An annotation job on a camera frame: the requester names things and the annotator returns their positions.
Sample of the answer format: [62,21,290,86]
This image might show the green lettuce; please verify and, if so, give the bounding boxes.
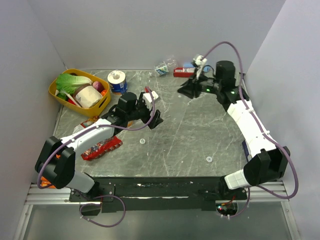
[55,73,93,95]

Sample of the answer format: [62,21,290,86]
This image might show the purple onion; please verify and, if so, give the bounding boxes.
[92,81,105,93]

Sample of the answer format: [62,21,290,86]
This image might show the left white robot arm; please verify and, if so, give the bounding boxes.
[35,89,163,201]

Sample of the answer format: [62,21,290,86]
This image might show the blue wrapped toilet paper roll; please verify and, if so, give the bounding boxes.
[107,70,128,95]

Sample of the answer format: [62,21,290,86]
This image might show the brown and cream jar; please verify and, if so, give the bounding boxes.
[73,83,103,109]

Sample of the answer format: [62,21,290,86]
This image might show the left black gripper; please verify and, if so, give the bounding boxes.
[126,92,163,129]

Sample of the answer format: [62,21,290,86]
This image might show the crushed clear plastic bottle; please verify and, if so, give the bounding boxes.
[154,57,178,76]

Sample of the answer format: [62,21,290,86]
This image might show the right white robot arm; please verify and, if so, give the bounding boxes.
[177,59,290,200]

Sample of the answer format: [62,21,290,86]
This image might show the light blue box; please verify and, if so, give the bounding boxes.
[182,62,194,68]

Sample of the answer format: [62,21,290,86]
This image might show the white bottle cap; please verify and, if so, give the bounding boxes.
[139,138,146,144]
[206,156,213,163]

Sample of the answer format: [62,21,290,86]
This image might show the red rectangular box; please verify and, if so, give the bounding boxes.
[173,67,195,78]

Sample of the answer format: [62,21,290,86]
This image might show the white and purple box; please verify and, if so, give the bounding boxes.
[241,140,252,162]

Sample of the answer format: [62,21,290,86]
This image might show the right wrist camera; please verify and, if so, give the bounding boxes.
[192,55,207,80]

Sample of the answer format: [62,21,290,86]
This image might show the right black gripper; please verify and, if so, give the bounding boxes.
[177,68,222,100]

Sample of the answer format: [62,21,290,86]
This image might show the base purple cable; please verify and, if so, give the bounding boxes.
[79,194,128,228]

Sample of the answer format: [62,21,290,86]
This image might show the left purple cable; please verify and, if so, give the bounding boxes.
[36,86,157,189]

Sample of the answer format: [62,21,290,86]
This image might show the red snack bag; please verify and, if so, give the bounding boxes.
[72,116,123,161]

